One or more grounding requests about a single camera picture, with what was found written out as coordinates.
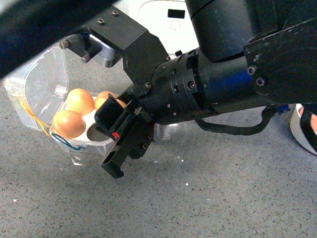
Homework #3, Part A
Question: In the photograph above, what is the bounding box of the white bowl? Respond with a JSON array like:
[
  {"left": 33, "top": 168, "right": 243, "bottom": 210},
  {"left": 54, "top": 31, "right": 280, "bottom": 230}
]
[{"left": 290, "top": 104, "right": 317, "bottom": 156}]

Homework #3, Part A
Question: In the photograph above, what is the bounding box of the yellow blue string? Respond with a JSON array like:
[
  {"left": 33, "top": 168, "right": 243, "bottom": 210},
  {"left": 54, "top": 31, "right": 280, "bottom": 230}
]
[{"left": 20, "top": 99, "right": 86, "bottom": 151}]

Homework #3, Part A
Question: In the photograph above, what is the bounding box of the black wrapped cable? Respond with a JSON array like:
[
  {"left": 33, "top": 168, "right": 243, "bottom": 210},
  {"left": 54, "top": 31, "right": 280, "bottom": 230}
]
[{"left": 195, "top": 105, "right": 290, "bottom": 136}]

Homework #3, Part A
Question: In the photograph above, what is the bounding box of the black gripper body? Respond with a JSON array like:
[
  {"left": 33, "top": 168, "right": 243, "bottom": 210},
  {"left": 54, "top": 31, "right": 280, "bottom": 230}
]
[{"left": 86, "top": 10, "right": 253, "bottom": 159}]

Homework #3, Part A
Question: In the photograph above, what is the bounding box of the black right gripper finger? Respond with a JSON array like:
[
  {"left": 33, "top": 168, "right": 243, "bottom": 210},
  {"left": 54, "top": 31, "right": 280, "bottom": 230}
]
[{"left": 100, "top": 110, "right": 139, "bottom": 179}]

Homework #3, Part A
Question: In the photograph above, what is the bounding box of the white Joyoung blender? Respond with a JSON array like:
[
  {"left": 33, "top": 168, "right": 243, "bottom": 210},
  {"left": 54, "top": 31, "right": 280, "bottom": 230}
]
[{"left": 114, "top": 0, "right": 199, "bottom": 59}]

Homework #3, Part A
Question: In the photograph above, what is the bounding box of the clear plastic egg box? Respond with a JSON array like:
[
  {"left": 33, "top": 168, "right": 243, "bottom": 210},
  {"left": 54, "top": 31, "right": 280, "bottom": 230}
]
[{"left": 4, "top": 46, "right": 114, "bottom": 156}]

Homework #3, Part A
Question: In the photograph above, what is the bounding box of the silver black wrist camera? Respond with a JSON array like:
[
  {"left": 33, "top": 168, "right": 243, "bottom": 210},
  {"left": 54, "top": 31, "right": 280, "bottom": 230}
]
[{"left": 59, "top": 34, "right": 121, "bottom": 68}]

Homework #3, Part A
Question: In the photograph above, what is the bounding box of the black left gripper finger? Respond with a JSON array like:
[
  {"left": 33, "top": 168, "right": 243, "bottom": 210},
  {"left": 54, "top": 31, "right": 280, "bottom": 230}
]
[{"left": 93, "top": 96, "right": 127, "bottom": 139}]

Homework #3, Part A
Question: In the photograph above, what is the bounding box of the brown egg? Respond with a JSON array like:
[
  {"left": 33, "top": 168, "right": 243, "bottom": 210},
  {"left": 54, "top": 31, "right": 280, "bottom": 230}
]
[
  {"left": 66, "top": 88, "right": 94, "bottom": 116},
  {"left": 116, "top": 99, "right": 127, "bottom": 108},
  {"left": 53, "top": 110, "right": 86, "bottom": 139},
  {"left": 94, "top": 91, "right": 117, "bottom": 111}
]

